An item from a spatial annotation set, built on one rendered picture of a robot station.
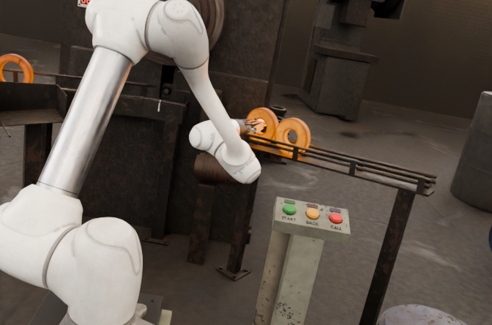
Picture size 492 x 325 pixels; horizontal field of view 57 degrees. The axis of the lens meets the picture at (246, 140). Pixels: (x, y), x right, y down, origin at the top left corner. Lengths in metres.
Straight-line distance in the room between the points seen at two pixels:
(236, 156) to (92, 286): 0.68
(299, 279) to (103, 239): 0.74
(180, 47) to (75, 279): 0.60
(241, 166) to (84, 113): 0.60
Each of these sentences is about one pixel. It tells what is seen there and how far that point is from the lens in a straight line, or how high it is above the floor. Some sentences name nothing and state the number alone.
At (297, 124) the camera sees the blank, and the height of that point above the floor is 0.78.
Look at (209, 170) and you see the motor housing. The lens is 2.00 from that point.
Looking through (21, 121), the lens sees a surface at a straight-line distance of 2.03.
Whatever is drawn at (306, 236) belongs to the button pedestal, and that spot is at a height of 0.54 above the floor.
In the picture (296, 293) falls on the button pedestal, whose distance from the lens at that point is 1.57.
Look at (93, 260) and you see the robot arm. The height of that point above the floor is 0.63.
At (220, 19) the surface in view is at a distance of 2.04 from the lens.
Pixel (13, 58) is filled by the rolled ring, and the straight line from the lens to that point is 2.39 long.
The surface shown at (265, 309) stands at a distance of 1.78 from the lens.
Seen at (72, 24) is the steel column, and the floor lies 0.73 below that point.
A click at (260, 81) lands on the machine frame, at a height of 0.87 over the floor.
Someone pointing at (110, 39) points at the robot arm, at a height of 1.05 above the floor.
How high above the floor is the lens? 1.18
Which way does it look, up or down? 16 degrees down
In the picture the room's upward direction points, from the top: 10 degrees clockwise
